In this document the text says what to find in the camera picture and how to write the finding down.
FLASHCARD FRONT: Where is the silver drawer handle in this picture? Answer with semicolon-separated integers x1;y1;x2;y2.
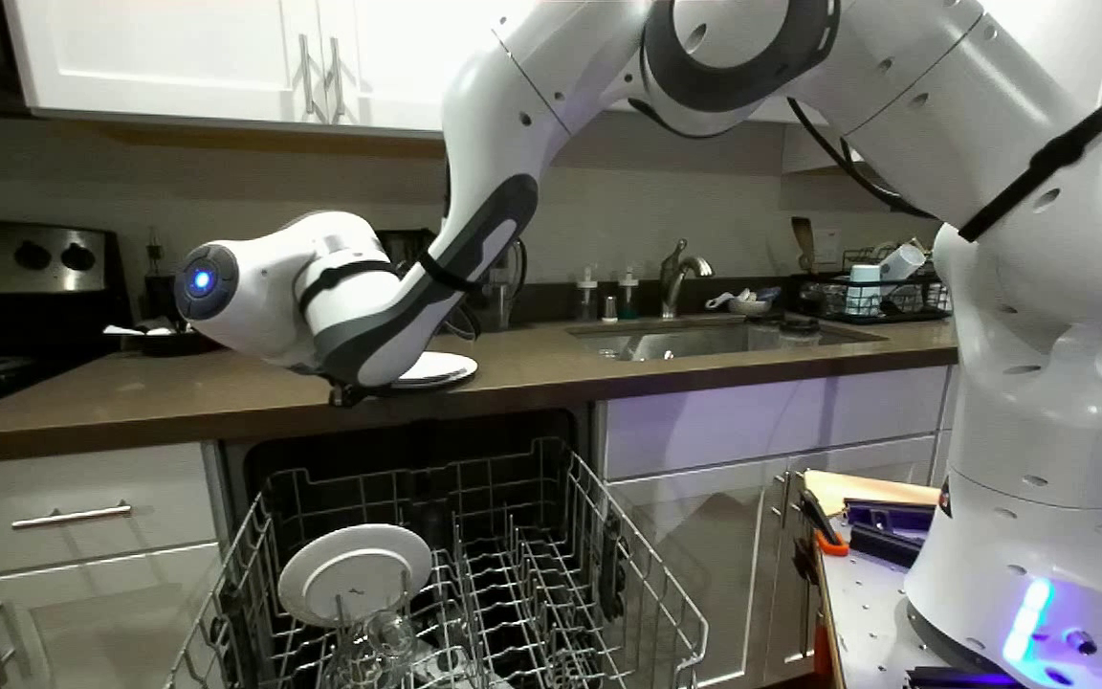
10;501;134;531

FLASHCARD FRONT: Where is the orange and black clamp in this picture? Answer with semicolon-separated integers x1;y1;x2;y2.
796;487;850;559

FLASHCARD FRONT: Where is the clear pitcher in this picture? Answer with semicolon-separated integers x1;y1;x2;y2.
480;239;529;332

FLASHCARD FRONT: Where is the clear wine glass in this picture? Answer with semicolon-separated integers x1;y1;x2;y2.
324;593;418;689

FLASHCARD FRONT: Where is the white drawer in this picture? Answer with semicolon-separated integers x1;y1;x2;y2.
0;441;224;581

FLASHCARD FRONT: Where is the black dish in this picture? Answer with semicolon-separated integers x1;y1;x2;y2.
133;325;224;358

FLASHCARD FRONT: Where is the steel tap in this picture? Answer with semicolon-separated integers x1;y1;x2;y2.
658;238;714;321

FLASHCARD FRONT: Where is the brown board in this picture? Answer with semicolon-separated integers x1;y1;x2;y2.
803;468;942;519

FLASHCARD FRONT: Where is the dishwasher rack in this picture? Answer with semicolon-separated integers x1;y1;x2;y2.
164;437;711;689

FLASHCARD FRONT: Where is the black tool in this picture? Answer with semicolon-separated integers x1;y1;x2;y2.
842;497;937;568

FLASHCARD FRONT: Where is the white cup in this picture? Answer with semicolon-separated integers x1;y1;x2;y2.
880;241;928;284

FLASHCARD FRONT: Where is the black dish drying rack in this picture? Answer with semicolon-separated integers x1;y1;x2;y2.
793;272;954;325

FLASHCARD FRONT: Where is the white mug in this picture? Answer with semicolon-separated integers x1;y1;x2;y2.
845;264;883;318

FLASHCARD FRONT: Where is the dishwasher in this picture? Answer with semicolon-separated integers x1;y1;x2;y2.
164;410;711;689

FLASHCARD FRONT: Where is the steel sink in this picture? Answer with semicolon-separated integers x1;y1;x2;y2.
568;319;889;364

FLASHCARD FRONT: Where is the black stove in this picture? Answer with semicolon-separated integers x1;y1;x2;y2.
0;217;134;424

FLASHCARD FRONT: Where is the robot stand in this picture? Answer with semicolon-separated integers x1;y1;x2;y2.
814;536;1025;689

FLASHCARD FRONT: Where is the upper cabinet door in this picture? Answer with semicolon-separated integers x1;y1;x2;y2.
2;0;323;125
320;0;523;134

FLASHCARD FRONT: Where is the dark bottle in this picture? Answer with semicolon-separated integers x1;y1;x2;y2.
143;227;180;323

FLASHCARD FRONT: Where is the white upper cabinet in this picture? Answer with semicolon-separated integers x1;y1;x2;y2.
0;0;538;136

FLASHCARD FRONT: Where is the white plate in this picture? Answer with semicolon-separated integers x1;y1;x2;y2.
277;523;434;630
392;350;479;391

